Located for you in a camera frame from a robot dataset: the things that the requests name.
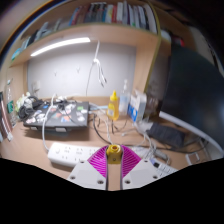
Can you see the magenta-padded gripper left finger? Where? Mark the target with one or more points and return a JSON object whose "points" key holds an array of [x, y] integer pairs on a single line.
{"points": [[90, 171]]}

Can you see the white and blue keyboard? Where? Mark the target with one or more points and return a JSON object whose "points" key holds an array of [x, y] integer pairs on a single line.
{"points": [[165, 169]]}

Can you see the blue and white box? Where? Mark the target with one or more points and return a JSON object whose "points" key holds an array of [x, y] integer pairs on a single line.
{"points": [[137, 106]]}

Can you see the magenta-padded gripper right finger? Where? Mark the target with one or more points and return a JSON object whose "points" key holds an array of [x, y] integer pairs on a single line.
{"points": [[140, 171]]}

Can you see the clear pump bottle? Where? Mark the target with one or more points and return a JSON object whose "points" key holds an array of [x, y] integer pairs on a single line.
{"points": [[124, 100]]}

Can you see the black computer monitor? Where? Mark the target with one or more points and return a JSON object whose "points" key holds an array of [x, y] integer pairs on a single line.
{"points": [[196, 96]]}

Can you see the white power strip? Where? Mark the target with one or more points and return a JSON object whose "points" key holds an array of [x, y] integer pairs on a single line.
{"points": [[70, 154]]}

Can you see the yellow charger block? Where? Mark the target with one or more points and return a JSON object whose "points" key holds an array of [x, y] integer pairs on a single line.
{"points": [[114, 154]]}

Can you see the clear water bottle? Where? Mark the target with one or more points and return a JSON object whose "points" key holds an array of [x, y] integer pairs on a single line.
{"points": [[10, 106]]}

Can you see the black headphones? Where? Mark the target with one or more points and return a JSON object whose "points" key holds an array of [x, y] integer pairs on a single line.
{"points": [[25, 110]]}

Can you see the wooden shelf unit with books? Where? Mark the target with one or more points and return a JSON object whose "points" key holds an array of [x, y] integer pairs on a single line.
{"points": [[110, 31]]}

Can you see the black laptop with stickers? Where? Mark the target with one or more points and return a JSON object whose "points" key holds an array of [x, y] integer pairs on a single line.
{"points": [[56, 116]]}

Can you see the pink and black hair straightener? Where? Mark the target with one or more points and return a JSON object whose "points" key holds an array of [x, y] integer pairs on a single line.
{"points": [[4, 123]]}

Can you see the yellow squeeze bottle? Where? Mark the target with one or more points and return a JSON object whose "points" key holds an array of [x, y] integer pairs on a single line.
{"points": [[112, 108]]}

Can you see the white light bar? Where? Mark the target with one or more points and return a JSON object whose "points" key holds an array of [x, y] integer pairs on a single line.
{"points": [[60, 45]]}

